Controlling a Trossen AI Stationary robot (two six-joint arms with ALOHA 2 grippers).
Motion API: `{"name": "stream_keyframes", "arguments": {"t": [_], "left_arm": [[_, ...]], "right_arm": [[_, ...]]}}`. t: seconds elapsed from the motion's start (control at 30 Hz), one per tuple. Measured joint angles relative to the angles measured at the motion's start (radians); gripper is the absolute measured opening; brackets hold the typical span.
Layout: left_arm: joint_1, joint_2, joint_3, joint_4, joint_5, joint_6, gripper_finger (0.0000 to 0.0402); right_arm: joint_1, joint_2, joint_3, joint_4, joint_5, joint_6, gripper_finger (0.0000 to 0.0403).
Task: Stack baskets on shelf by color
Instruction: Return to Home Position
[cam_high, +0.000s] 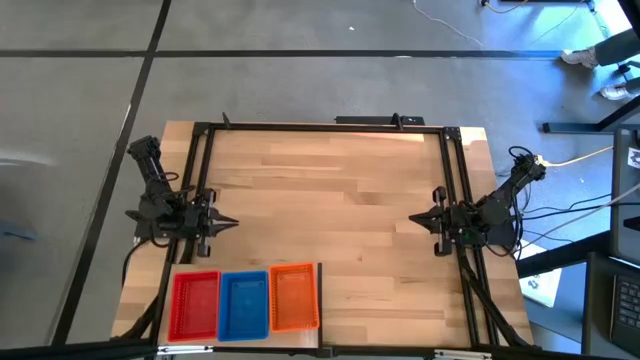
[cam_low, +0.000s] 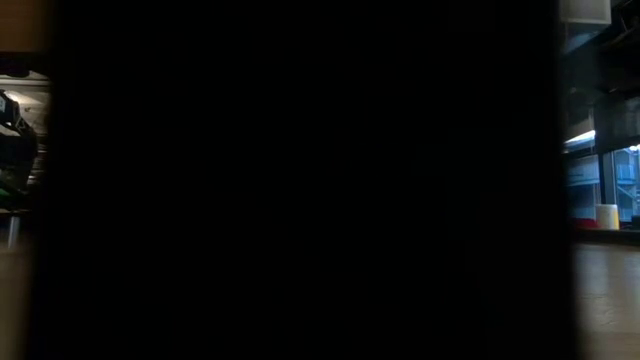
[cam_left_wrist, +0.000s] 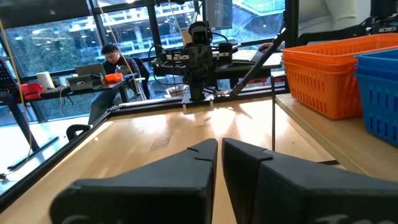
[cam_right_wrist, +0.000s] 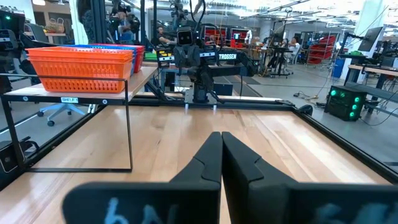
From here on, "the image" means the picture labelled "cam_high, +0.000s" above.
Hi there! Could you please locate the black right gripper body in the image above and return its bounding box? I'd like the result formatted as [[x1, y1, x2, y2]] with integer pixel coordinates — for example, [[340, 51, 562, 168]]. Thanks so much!
[[432, 186, 469, 257]]

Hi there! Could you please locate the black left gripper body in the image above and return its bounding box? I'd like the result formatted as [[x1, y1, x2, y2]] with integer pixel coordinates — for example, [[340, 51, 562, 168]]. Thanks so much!
[[185, 187, 217, 258]]

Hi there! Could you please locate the blue plastic slotted basket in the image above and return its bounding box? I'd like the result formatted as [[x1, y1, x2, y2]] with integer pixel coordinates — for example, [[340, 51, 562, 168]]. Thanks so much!
[[217, 270, 271, 343]]

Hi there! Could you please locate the red plastic slotted basket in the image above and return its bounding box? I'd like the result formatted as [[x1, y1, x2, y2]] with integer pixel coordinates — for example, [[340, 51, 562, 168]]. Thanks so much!
[[166, 270, 222, 343]]

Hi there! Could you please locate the orange plastic slotted basket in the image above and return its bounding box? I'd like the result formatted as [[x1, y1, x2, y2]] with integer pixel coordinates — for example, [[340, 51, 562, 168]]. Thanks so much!
[[268, 262, 321, 334]]

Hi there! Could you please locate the white paper sheet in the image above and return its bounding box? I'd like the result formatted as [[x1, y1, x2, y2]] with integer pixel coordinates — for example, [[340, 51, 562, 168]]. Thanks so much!
[[518, 238, 564, 309]]

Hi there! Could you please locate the black desk leg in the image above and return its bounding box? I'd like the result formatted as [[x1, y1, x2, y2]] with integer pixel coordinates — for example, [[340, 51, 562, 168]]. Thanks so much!
[[516, 230, 615, 279], [542, 93, 640, 135]]

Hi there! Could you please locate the dark grey desk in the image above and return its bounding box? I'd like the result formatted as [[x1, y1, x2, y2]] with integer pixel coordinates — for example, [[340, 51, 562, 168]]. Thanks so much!
[[581, 127, 640, 359]]

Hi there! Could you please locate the black keyboard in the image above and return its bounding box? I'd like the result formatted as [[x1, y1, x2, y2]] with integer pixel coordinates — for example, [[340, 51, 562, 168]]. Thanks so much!
[[608, 273, 640, 346]]

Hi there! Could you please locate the person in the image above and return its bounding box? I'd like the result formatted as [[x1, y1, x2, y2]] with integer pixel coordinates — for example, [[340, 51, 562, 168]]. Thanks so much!
[[559, 27, 640, 101]]

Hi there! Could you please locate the black base power cable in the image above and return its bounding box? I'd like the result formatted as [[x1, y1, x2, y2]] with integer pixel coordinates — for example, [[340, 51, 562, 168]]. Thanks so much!
[[120, 238, 147, 289]]

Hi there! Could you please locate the black aluminium frame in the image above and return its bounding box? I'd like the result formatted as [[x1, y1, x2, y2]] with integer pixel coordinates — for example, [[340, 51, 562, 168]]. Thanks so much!
[[0, 112, 640, 360]]

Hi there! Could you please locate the silver metal bracket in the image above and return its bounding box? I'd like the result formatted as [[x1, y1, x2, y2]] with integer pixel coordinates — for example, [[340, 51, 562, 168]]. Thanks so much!
[[433, 349, 494, 360], [157, 344, 214, 356]]

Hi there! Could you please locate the beige floor cable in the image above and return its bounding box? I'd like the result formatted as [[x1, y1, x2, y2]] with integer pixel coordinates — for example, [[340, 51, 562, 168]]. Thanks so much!
[[543, 145, 615, 168]]

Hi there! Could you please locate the grey floor cable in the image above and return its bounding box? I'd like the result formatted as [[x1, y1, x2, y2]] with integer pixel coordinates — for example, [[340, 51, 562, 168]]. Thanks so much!
[[521, 183, 640, 249]]

